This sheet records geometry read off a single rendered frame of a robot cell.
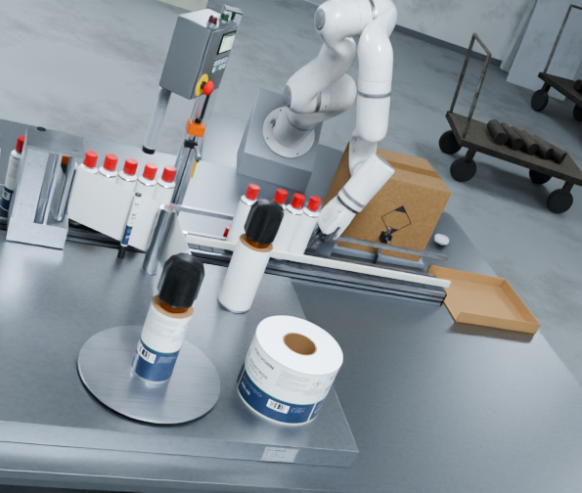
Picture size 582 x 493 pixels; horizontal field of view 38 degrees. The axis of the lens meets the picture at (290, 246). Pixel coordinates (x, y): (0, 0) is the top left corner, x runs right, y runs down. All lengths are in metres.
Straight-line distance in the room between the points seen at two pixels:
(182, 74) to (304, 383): 0.85
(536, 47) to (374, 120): 8.15
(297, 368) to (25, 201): 0.78
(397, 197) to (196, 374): 1.07
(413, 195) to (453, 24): 8.01
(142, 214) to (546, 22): 8.58
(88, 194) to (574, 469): 1.42
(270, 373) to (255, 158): 1.32
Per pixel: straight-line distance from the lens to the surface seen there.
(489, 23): 10.74
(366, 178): 2.36
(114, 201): 2.16
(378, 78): 2.25
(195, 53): 2.14
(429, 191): 2.71
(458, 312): 2.69
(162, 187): 2.26
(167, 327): 1.72
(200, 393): 1.83
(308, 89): 2.59
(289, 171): 2.99
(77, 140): 2.12
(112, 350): 1.87
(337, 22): 2.32
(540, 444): 2.32
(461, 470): 2.08
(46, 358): 1.83
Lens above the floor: 2.03
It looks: 27 degrees down
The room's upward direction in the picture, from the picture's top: 22 degrees clockwise
